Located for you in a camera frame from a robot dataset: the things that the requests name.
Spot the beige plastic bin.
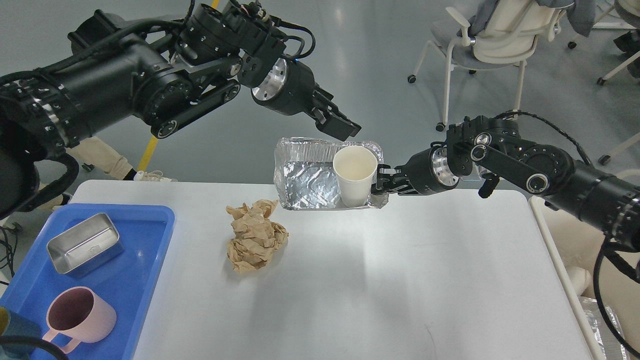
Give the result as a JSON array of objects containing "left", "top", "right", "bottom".
[{"left": 528, "top": 196, "right": 640, "bottom": 360}]

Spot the white office chair grey seat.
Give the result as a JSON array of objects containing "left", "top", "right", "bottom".
[{"left": 407, "top": 0, "right": 567, "bottom": 132}]

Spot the blue plastic tray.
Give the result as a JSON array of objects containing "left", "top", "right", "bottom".
[{"left": 1, "top": 203, "right": 175, "bottom": 360}]

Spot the pink plastic mug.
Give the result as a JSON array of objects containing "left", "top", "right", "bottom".
[{"left": 42, "top": 285, "right": 117, "bottom": 354}]

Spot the white chair base right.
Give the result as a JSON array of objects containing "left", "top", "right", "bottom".
[{"left": 566, "top": 0, "right": 640, "bottom": 166}]

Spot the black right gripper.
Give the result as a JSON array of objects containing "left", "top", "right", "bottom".
[{"left": 371, "top": 146, "right": 460, "bottom": 196}]

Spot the aluminium foil container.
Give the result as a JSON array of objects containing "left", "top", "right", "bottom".
[{"left": 273, "top": 137, "right": 384, "bottom": 211}]

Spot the teal object bottom left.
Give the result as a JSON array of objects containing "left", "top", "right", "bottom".
[{"left": 0, "top": 306, "right": 42, "bottom": 360}]

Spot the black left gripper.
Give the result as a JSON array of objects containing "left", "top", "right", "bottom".
[{"left": 251, "top": 58, "right": 362, "bottom": 141}]

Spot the white sneaker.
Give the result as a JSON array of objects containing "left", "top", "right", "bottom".
[{"left": 133, "top": 170, "right": 178, "bottom": 183}]

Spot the white paper cup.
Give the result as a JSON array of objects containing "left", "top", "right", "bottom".
[{"left": 333, "top": 145, "right": 378, "bottom": 208}]

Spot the grey jacket on chair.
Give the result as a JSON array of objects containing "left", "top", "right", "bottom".
[{"left": 467, "top": 0, "right": 596, "bottom": 37}]

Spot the crumpled brown paper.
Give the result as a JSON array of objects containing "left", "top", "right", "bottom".
[{"left": 225, "top": 199, "right": 290, "bottom": 275}]

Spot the foil piece in bin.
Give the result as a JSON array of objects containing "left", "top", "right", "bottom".
[{"left": 579, "top": 296, "right": 630, "bottom": 360}]

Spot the stainless steel rectangular tray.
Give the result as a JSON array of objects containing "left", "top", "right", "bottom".
[{"left": 46, "top": 212, "right": 125, "bottom": 279}]

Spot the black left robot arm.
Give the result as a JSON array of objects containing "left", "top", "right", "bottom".
[{"left": 1, "top": 0, "right": 361, "bottom": 218}]

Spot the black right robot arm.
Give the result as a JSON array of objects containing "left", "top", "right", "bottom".
[{"left": 371, "top": 111, "right": 640, "bottom": 357}]

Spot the person in beige trousers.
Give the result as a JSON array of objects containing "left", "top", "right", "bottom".
[{"left": 65, "top": 136, "right": 137, "bottom": 181}]

